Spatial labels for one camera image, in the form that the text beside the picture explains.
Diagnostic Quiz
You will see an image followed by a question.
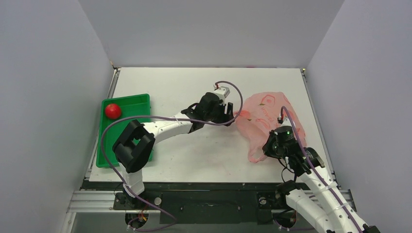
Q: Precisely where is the aluminium frame rail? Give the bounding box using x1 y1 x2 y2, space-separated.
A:
66 189 357 214

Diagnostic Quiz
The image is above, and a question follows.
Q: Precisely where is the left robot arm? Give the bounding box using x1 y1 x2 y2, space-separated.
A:
112 86 234 209

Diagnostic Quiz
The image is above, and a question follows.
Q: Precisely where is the red fake apple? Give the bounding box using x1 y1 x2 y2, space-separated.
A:
104 103 122 120

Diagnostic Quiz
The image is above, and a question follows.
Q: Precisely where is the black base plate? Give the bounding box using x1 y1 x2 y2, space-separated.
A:
69 181 302 228

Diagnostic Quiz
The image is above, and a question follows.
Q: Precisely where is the purple cable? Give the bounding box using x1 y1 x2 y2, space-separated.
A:
100 80 244 232
274 106 366 233

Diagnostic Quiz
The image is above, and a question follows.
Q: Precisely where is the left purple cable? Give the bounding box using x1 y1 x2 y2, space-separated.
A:
100 80 244 232

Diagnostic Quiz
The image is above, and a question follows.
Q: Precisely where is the green plastic tray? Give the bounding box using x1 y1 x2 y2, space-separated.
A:
95 94 151 168

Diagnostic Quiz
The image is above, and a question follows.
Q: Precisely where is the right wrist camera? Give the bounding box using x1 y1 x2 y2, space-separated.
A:
277 116 292 127

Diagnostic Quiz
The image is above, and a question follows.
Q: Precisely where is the pink plastic bag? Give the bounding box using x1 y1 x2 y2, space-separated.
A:
235 92 307 163

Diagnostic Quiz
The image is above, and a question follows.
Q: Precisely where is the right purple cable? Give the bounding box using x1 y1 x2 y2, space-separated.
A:
274 106 366 233

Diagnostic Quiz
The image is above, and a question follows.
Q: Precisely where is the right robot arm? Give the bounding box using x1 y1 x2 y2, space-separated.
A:
263 126 379 233

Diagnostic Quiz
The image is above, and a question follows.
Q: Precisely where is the black loop cable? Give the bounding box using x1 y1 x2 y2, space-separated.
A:
280 157 298 184

